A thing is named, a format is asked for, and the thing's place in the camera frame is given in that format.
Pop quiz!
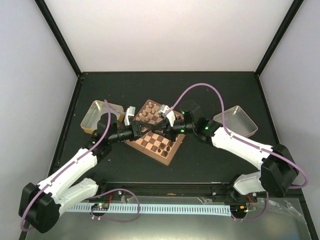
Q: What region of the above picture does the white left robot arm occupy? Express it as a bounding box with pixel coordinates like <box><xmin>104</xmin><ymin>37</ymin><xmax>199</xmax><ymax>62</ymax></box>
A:
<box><xmin>18</xmin><ymin>113</ymin><xmax>158</xmax><ymax>233</ymax></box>

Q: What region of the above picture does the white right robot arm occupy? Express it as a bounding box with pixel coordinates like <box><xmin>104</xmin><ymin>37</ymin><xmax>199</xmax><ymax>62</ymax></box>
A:
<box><xmin>160</xmin><ymin>104</ymin><xmax>300</xmax><ymax>202</ymax></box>

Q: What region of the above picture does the wooden chess board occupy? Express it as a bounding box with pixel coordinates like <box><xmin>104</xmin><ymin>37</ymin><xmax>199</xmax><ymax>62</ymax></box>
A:
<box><xmin>126</xmin><ymin>99</ymin><xmax>185</xmax><ymax>166</ymax></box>

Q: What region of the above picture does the yellow metal tin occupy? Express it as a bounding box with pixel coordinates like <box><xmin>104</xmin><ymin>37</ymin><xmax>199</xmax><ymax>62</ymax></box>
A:
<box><xmin>80</xmin><ymin>100</ymin><xmax>125</xmax><ymax>134</ymax></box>

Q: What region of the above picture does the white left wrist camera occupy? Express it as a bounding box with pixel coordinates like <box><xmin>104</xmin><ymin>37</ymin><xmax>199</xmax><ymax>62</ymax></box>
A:
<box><xmin>124</xmin><ymin>106</ymin><xmax>136</xmax><ymax>126</ymax></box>

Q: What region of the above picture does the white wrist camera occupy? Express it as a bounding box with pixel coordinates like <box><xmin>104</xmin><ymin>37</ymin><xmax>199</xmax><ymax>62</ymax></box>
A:
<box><xmin>157</xmin><ymin>104</ymin><xmax>176</xmax><ymax>127</ymax></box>
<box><xmin>124</xmin><ymin>106</ymin><xmax>136</xmax><ymax>126</ymax></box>

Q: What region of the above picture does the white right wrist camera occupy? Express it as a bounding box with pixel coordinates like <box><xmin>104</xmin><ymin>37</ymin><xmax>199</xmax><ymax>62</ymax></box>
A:
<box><xmin>157</xmin><ymin>104</ymin><xmax>176</xmax><ymax>127</ymax></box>

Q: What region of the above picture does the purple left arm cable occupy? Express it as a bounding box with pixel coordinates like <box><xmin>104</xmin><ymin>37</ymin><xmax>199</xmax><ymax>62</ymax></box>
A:
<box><xmin>19</xmin><ymin>99</ymin><xmax>128</xmax><ymax>231</ymax></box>

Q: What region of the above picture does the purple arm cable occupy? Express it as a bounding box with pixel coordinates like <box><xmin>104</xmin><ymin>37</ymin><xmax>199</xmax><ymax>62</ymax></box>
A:
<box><xmin>19</xmin><ymin>99</ymin><xmax>128</xmax><ymax>231</ymax></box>
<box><xmin>171</xmin><ymin>82</ymin><xmax>310</xmax><ymax>222</ymax></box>

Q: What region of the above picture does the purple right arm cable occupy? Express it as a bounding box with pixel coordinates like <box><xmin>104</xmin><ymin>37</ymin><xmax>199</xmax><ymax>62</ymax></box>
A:
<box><xmin>171</xmin><ymin>82</ymin><xmax>310</xmax><ymax>222</ymax></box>

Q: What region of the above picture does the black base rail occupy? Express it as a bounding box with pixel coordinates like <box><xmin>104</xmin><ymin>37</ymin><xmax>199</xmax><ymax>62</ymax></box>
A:
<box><xmin>37</xmin><ymin>181</ymin><xmax>303</xmax><ymax>201</ymax></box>

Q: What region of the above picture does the white slotted cable duct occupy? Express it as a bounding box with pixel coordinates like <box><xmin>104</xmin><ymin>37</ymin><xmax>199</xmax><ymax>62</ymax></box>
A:
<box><xmin>67</xmin><ymin>202</ymin><xmax>232</xmax><ymax>217</ymax></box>

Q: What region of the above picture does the black frame post left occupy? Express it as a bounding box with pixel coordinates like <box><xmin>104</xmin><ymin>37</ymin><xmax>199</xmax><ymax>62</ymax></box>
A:
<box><xmin>35</xmin><ymin>0</ymin><xmax>82</xmax><ymax>77</ymax></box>

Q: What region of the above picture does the black frame post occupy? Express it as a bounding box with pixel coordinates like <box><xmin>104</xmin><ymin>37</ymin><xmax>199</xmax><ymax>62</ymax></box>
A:
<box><xmin>254</xmin><ymin>0</ymin><xmax>304</xmax><ymax>77</ymax></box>
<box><xmin>35</xmin><ymin>0</ymin><xmax>82</xmax><ymax>77</ymax></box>

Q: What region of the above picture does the black frame post right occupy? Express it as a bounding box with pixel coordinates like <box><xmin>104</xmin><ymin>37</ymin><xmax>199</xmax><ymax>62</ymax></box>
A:
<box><xmin>254</xmin><ymin>0</ymin><xmax>304</xmax><ymax>77</ymax></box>

